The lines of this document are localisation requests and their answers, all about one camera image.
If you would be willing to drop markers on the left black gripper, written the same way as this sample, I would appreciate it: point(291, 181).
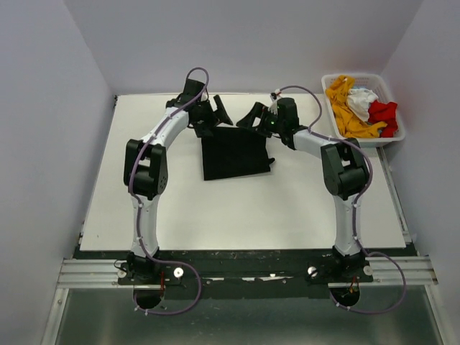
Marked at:
point(202, 129)

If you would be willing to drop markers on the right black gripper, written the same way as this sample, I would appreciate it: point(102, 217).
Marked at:
point(260, 112)

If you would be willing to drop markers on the black t shirt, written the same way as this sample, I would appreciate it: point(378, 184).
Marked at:
point(234, 152)

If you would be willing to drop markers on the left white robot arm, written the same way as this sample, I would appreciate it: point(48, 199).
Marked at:
point(146, 172)

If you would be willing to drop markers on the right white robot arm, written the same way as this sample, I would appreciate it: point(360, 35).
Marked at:
point(346, 175)

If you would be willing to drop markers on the yellow t shirt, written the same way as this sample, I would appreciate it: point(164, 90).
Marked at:
point(348, 123)

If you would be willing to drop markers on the white t shirt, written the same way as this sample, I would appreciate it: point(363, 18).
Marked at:
point(359, 101)

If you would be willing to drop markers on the white plastic laundry basket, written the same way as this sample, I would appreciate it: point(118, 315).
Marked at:
point(374, 83)

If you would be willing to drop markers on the red t shirt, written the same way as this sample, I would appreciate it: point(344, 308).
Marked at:
point(384, 112)

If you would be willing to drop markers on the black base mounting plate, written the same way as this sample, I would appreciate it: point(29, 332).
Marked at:
point(243, 274)

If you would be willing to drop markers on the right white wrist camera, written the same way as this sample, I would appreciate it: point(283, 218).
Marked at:
point(275, 96)

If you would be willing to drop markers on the aluminium frame rail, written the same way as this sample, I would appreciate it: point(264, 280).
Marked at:
point(102, 274)

